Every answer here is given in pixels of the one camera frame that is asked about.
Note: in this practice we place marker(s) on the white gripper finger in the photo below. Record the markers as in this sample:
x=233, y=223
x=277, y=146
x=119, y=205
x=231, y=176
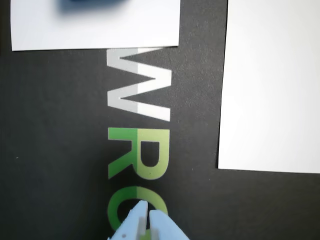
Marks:
x=133, y=222
x=166, y=227

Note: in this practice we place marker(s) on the blue paper box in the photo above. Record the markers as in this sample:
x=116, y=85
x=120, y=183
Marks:
x=95, y=0

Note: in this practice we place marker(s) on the white zone 1 paper sheet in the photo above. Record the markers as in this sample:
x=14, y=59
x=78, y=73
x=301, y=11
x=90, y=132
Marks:
x=100, y=30

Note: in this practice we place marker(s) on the black WRO mat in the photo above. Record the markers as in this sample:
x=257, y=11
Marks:
x=50, y=125

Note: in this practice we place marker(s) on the white HOME paper sheet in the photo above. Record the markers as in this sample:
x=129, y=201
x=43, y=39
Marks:
x=270, y=87

